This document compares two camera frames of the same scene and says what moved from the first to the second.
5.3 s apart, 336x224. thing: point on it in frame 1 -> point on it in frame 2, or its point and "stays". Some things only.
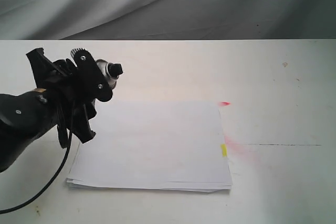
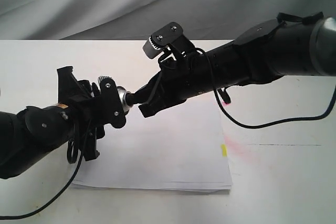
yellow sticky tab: x=223 y=147 stays
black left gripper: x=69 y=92 -> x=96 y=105
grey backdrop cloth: x=167 y=6 stays
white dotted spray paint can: x=112 y=71 -> x=122 y=93
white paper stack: x=167 y=145 stays
